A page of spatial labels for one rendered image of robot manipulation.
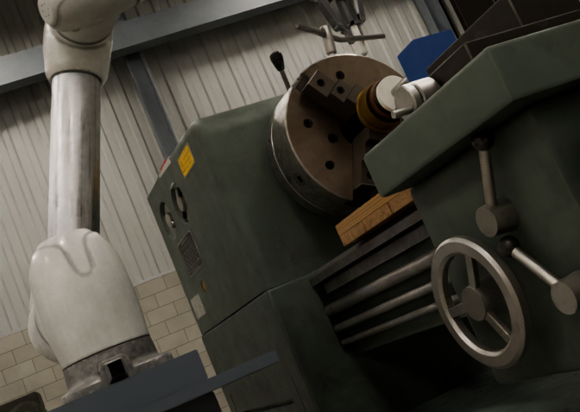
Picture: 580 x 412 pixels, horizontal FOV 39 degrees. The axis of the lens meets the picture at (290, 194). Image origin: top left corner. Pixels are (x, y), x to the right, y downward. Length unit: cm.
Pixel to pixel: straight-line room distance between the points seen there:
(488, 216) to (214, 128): 91
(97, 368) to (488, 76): 82
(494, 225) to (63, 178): 100
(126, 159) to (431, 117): 1135
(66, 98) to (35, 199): 1037
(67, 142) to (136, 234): 1022
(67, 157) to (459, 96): 101
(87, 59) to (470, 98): 108
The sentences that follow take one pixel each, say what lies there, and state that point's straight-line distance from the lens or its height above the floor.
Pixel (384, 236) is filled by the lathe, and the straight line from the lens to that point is 133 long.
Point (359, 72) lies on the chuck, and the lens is 167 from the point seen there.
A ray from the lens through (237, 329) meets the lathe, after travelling 187.
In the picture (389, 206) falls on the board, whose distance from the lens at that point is 126.
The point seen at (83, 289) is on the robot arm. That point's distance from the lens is 138.
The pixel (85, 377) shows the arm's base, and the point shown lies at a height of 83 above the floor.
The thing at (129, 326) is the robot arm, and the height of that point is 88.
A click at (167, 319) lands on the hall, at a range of 1166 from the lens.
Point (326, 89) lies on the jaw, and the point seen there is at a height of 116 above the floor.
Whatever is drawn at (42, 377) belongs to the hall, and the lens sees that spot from 1163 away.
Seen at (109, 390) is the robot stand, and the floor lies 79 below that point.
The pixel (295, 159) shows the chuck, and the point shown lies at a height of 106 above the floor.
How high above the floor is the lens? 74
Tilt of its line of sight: 10 degrees up
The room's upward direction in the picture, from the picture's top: 24 degrees counter-clockwise
